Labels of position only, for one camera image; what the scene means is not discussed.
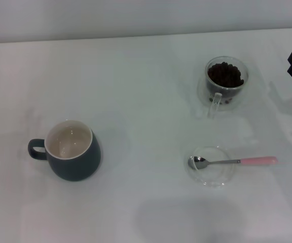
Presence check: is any double-walled glass cup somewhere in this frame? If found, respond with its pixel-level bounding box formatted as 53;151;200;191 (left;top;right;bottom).
196;56;251;119

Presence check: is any coffee beans pile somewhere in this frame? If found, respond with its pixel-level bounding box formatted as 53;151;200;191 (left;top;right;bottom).
207;61;245;88

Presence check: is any small clear glass dish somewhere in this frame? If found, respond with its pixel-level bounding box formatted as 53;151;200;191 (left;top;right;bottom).
186;144;237;189

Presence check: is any dark green ceramic mug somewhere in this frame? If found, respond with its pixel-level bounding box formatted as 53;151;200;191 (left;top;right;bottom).
27;119;102;182

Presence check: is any pink-handled metal spoon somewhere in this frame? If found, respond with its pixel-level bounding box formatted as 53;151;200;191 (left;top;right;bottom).
188;155;278;171

